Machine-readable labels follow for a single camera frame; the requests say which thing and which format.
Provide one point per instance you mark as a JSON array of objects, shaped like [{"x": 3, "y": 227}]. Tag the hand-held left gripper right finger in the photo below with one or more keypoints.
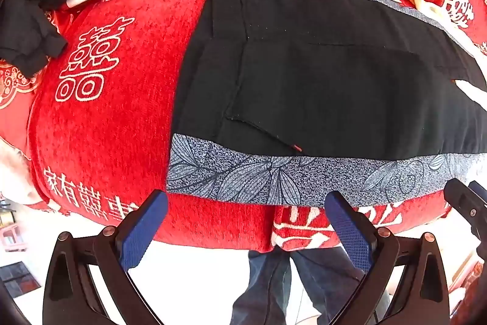
[{"x": 352, "y": 233}]

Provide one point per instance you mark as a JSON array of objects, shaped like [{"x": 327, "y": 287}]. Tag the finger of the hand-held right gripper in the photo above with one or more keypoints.
[
  {"x": 480, "y": 192},
  {"x": 466, "y": 205}
]

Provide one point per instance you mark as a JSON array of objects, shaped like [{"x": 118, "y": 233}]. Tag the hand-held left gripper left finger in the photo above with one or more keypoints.
[{"x": 142, "y": 233}]

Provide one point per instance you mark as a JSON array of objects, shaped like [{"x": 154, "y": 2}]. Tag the black pants with grey trim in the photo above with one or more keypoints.
[{"x": 323, "y": 89}]

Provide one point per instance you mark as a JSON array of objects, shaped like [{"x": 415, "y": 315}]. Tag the wooden furniture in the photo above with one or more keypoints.
[{"x": 470, "y": 271}]

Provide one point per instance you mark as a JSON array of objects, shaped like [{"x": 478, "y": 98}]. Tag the person's legs in jeans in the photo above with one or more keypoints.
[{"x": 266, "y": 283}]

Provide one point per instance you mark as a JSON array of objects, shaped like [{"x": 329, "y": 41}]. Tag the red printed blanket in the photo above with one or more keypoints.
[{"x": 114, "y": 119}]

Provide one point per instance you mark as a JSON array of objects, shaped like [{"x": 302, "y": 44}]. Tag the pink stool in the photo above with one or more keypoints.
[{"x": 11, "y": 238}]

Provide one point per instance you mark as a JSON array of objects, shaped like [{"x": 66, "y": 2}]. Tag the white fluffy cloth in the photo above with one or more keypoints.
[{"x": 17, "y": 176}]

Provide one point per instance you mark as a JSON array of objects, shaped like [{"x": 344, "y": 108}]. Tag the red pillow with gold pattern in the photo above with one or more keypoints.
[{"x": 13, "y": 104}]

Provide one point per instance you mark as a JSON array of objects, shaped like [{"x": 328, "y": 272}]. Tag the small cream orange object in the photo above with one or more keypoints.
[{"x": 418, "y": 2}]

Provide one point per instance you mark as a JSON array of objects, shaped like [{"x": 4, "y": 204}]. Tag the dark cloth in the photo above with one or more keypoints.
[{"x": 26, "y": 32}]

